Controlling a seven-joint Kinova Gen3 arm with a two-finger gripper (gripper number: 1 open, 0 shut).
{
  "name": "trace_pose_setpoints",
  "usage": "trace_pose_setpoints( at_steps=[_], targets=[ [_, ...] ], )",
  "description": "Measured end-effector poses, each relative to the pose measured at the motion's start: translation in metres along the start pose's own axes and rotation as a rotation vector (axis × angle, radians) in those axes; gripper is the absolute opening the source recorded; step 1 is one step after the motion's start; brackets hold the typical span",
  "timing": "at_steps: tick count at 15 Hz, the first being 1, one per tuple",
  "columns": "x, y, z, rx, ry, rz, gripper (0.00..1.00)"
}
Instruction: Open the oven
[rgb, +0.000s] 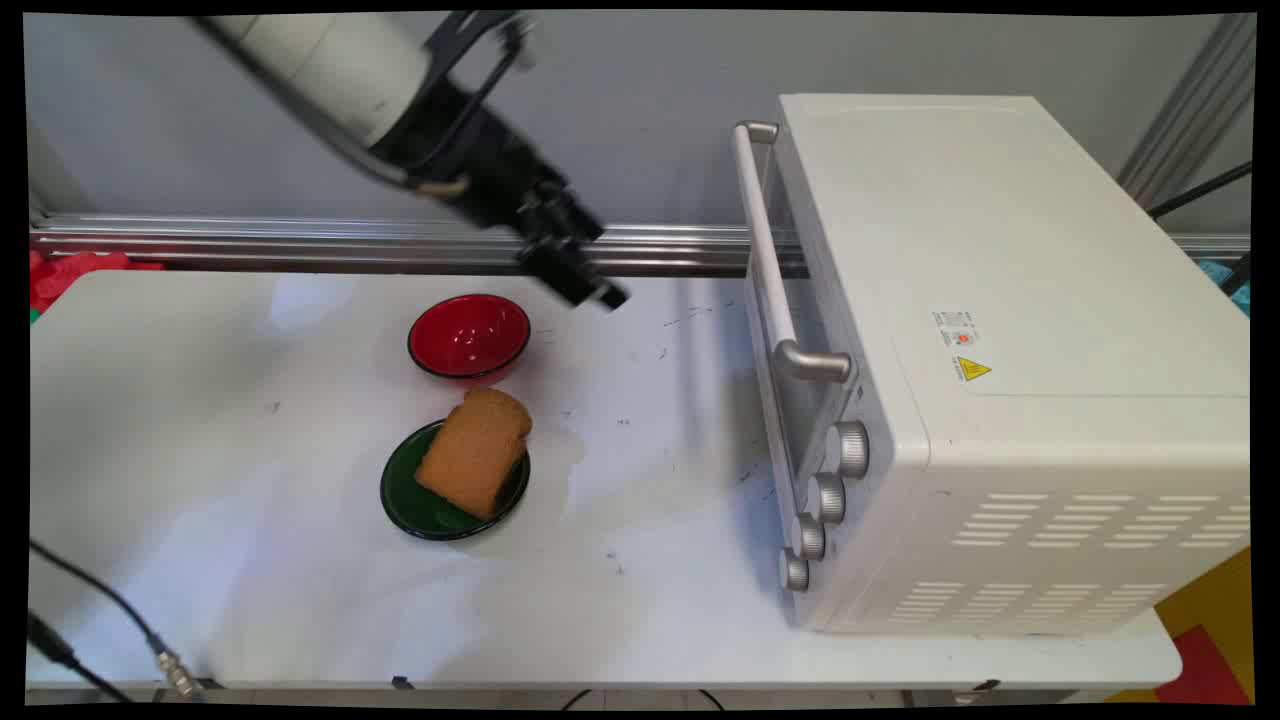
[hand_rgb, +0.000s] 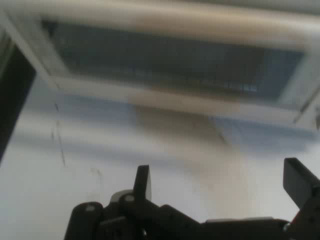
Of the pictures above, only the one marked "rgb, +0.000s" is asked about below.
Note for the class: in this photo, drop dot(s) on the brown bread slice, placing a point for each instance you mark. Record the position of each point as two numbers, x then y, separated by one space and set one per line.
475 450

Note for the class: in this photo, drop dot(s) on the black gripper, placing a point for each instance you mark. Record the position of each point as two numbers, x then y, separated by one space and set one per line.
480 165

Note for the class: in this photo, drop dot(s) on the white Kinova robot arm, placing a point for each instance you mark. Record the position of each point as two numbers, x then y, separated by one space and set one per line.
320 60

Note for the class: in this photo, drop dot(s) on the red cloth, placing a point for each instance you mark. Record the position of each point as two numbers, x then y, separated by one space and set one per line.
70 275

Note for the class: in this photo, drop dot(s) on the white toaster oven body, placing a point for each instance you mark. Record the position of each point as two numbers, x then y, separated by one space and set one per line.
1000 250

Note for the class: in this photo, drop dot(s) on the smallest silver oven knob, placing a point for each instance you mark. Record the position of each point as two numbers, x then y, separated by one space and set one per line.
795 570

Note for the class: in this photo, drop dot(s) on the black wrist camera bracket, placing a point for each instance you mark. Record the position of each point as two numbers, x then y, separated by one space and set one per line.
452 35

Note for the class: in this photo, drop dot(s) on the aluminium frame rail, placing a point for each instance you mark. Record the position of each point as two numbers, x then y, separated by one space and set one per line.
250 245

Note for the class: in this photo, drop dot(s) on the teal object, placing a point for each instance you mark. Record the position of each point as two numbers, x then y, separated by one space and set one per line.
1222 275

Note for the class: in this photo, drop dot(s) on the aluminium frame post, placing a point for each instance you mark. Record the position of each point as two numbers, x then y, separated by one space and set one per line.
1190 110

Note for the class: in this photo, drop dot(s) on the yellow warning sticker label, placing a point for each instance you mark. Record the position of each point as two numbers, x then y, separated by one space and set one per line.
965 350

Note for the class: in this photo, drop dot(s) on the red floor mat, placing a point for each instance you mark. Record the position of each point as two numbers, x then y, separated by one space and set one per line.
1205 670

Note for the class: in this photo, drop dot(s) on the red bowl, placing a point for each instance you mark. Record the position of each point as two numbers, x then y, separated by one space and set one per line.
468 335

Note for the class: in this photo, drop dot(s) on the largest silver oven knob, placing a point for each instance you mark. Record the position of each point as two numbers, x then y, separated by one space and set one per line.
852 448

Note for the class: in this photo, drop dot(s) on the yellow floor mat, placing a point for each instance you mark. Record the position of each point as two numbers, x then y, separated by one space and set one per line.
1210 595

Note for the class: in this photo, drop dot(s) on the dark green plate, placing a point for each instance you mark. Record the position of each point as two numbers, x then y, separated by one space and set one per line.
420 505

